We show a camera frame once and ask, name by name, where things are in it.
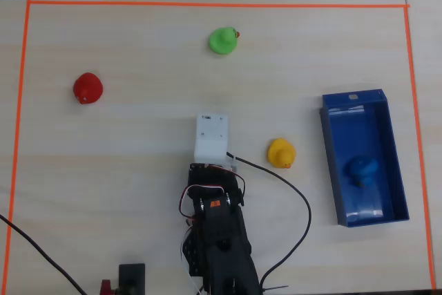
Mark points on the blue plastic box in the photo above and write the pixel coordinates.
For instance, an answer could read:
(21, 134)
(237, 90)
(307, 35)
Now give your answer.
(362, 157)

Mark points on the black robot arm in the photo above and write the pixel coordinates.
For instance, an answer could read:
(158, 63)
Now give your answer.
(224, 250)

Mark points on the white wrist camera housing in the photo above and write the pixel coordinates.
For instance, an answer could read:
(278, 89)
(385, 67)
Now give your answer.
(211, 136)

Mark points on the yellow rubber duck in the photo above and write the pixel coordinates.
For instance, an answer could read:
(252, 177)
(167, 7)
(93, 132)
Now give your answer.
(281, 153)

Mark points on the long orange tape strip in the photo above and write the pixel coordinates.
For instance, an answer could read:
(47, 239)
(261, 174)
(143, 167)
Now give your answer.
(214, 4)

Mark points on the black table clamp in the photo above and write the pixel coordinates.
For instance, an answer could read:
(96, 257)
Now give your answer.
(131, 277)

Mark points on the red rubber duck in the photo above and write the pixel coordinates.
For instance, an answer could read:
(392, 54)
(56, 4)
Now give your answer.
(87, 88)

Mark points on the green rubber duck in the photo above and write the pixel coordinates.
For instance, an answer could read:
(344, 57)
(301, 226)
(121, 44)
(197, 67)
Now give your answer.
(222, 41)

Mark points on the blue rubber duck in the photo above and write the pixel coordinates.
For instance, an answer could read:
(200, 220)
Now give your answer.
(360, 169)

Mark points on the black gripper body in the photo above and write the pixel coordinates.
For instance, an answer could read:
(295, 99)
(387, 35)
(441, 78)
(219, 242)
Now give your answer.
(207, 175)

